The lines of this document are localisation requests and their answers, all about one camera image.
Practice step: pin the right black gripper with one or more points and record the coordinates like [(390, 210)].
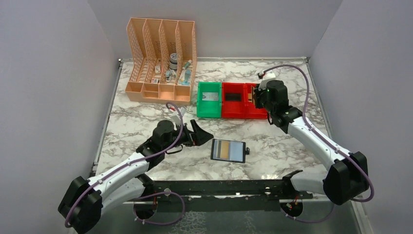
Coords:
[(256, 95)]

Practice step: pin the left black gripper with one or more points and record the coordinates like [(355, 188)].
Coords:
[(199, 137)]

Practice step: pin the red plastic bin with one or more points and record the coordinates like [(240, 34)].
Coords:
[(233, 109), (252, 113)]

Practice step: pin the light blue card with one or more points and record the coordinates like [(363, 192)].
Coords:
[(236, 151)]

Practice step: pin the black leather card holder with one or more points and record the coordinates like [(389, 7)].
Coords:
[(214, 150)]

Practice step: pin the green plastic bin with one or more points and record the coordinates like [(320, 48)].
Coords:
[(209, 109)]

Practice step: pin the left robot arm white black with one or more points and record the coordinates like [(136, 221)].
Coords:
[(86, 200)]

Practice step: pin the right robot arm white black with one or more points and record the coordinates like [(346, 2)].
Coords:
[(347, 172)]

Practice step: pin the silver card in green bin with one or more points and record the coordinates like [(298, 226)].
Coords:
[(210, 96)]

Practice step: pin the black card in red bin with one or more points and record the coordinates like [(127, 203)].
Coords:
[(233, 97)]

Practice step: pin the blue packaged item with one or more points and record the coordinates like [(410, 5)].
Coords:
[(185, 74)]

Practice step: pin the round grey tin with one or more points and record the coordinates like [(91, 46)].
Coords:
[(173, 61)]

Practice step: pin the peach plastic file organizer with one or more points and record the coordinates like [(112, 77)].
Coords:
[(151, 42)]

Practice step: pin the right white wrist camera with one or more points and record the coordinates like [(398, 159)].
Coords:
[(265, 78)]

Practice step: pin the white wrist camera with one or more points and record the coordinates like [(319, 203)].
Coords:
[(176, 117), (265, 78)]

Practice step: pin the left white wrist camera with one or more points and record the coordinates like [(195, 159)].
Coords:
[(176, 117)]

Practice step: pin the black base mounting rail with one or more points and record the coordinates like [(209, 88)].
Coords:
[(216, 196)]

